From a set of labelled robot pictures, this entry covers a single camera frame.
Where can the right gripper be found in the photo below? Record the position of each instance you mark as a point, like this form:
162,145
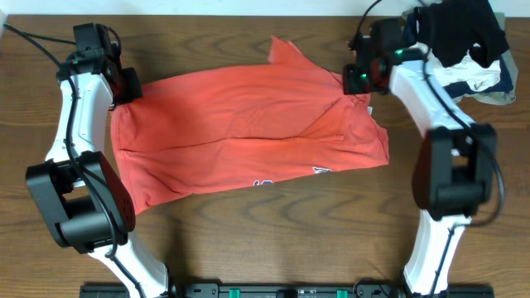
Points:
354,81

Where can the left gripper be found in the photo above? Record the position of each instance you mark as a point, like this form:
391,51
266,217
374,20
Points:
130,85

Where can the red t-shirt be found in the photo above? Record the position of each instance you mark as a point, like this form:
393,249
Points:
241,126

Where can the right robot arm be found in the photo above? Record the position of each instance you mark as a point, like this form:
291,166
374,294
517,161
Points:
455,167

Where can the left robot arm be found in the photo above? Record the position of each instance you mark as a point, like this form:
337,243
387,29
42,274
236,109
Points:
80,197

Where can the black garment on pile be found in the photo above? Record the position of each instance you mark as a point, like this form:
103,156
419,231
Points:
455,28

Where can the white garment on pile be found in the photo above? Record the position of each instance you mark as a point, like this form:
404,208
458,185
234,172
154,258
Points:
466,71

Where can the grey garment on pile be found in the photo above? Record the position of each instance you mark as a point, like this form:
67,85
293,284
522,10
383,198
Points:
467,50

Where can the navy garment on pile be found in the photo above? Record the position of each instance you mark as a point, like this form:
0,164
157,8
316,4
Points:
500,94

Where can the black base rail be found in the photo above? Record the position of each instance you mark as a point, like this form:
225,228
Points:
269,291

